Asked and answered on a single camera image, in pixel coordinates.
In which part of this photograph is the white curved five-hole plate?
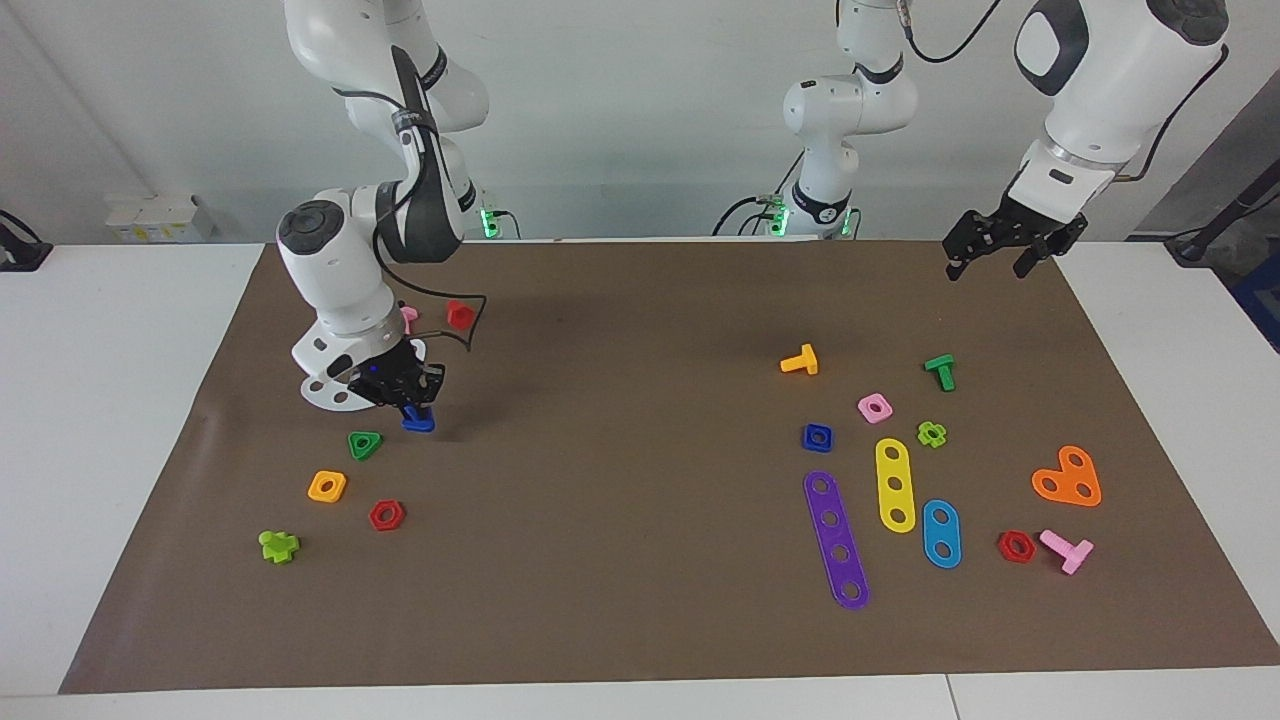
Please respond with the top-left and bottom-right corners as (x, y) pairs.
(300, 338), (431, 412)

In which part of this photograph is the black stand pole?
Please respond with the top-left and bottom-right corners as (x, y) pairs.
(1165, 165), (1280, 266)

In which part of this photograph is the yellow three-hole strip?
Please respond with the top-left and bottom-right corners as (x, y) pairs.
(875, 438), (917, 534)

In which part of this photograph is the orange three-hole corner plate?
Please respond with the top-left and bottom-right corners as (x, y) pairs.
(1031, 445), (1103, 508)

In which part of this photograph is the brown table mat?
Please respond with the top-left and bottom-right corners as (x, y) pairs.
(58, 238), (1280, 695)

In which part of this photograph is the blue crate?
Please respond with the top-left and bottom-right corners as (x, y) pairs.
(1232, 255), (1280, 353)

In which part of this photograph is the blue two-hole strip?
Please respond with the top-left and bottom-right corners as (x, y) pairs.
(921, 499), (963, 570)

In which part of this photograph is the white box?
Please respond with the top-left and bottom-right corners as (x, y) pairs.
(105, 193), (215, 244)

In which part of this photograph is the purple four-hole strip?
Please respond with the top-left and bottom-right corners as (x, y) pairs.
(803, 470), (871, 611)

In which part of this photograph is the black device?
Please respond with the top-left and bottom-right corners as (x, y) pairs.
(0, 210), (53, 273)

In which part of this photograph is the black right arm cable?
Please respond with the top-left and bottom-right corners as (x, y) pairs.
(335, 85), (489, 353)

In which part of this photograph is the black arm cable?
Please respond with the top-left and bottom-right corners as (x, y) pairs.
(895, 0), (1230, 187)
(335, 85), (489, 353)

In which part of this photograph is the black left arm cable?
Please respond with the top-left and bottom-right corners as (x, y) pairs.
(895, 0), (1230, 187)

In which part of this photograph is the black left base cable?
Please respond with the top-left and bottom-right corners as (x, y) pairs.
(712, 195), (791, 239)

